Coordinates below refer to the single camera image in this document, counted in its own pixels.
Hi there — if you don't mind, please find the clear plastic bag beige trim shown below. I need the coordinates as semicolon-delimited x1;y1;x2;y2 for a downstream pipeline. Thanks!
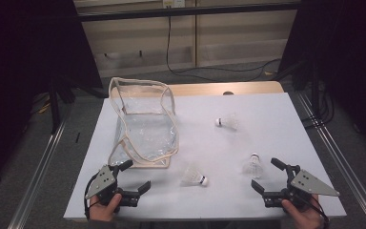
107;76;180;170

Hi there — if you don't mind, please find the white feather shuttlecock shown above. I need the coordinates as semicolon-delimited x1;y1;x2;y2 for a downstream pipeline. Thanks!
214;114;239;132
241;153;265;179
180;165;210;188

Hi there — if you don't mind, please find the person's right hand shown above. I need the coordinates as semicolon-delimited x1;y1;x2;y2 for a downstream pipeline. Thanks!
280;195;327;229

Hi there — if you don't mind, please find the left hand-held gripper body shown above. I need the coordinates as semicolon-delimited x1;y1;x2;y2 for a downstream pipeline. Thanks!
85;164;141;214

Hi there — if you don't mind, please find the white wall socket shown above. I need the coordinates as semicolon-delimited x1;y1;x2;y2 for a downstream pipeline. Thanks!
162;0;186;9

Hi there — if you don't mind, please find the black floor cable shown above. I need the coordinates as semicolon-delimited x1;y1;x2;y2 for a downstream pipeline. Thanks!
166;14;283;83

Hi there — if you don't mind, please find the person's left hand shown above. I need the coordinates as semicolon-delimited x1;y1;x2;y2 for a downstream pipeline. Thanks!
89;193;123;222

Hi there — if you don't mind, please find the right hand-held gripper cable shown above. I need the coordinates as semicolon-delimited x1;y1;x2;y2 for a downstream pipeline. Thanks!
299;190;331;229

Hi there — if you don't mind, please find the metal floor rail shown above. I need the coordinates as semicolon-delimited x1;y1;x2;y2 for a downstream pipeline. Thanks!
8;117;68;229
296;92;366;229

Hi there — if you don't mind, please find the wooden table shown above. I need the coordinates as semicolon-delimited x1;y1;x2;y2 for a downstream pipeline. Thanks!
109;80;285;98

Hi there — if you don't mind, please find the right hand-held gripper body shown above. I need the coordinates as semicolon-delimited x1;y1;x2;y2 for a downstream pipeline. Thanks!
262;163;341;211

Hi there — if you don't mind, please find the bundle of black cables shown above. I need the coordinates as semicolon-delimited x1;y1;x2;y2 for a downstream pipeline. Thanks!
301;82;336;130

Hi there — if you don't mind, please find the hand-held gripper cable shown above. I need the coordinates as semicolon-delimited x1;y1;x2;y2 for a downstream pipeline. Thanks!
299;190;331;229
83;173;100;221

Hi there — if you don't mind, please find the black metal stand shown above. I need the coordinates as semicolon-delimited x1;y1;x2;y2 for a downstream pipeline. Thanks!
48;75;77;135

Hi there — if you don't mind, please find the black horizontal bar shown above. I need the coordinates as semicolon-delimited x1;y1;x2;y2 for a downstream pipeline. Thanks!
77;3;299;22

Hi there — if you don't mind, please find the black curtain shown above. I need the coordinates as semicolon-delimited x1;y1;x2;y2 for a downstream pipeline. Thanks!
0;0;103;192
279;0;366;156

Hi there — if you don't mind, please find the left hand-held gripper cable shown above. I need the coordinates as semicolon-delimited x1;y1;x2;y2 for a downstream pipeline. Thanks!
83;173;100;221

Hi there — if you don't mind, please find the white table cover board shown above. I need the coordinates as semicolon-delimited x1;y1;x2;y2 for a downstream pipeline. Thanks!
62;92;347;222

